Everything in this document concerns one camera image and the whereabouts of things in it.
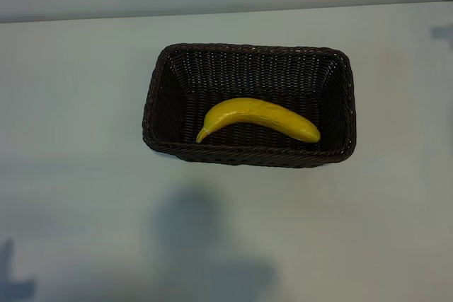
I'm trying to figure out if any yellow banana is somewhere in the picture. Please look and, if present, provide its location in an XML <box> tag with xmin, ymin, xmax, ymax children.
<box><xmin>195</xmin><ymin>97</ymin><xmax>321</xmax><ymax>145</ymax></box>

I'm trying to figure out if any dark brown woven basket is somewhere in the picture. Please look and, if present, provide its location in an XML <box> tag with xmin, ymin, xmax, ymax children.
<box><xmin>142</xmin><ymin>42</ymin><xmax>357</xmax><ymax>169</ymax></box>

